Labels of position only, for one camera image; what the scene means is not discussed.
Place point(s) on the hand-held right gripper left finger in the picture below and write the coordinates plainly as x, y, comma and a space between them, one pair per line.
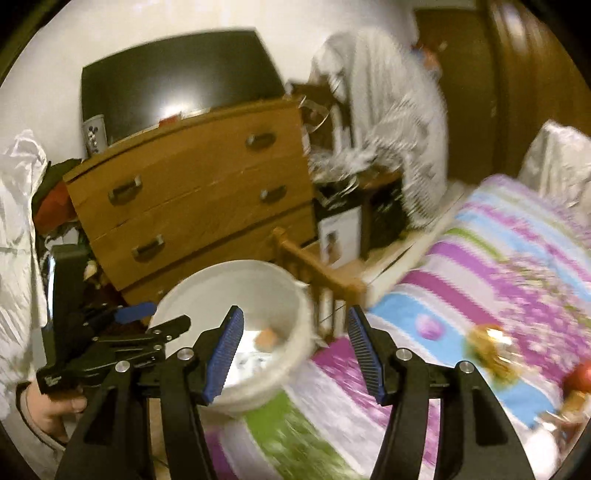
225, 355

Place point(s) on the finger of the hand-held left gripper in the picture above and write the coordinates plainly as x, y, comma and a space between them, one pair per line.
171, 327
135, 313

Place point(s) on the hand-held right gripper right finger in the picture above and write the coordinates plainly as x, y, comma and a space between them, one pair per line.
364, 355

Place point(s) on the orange scrap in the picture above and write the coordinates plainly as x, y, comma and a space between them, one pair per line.
267, 338

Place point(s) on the white plastic bucket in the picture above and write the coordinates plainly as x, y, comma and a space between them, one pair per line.
277, 295

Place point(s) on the yellow toy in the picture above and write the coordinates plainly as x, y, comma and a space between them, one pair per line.
491, 350

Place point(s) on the red round packet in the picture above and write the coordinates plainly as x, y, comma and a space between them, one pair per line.
578, 374

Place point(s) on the person's left forearm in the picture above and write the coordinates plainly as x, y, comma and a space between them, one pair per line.
27, 445

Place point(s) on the person's left hand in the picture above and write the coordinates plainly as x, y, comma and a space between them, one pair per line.
51, 413

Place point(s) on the white cloth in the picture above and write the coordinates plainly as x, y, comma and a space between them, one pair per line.
16, 221

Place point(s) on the wooden bed footboard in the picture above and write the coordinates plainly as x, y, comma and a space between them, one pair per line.
323, 272

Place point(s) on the pile of clothes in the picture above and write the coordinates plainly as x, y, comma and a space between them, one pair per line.
57, 194

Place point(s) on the white paper box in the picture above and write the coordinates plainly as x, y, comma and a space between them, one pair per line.
340, 237

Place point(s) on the wooden chest of drawers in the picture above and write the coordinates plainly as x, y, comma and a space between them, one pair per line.
194, 184

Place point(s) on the black bedside cabinet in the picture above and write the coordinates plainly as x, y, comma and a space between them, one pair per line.
383, 212

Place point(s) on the white printed cup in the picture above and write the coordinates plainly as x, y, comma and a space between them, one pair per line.
95, 136

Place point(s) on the striped floral bedspread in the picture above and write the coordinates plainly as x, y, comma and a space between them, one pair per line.
485, 258

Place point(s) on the black flat television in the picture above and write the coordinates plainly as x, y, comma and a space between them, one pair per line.
175, 78

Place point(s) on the grey striped hanging garment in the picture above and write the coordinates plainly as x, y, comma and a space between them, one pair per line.
392, 115

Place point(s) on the white pillow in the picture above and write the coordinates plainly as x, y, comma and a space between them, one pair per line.
554, 161

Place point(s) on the brown wooden door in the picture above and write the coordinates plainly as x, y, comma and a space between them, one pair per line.
508, 83

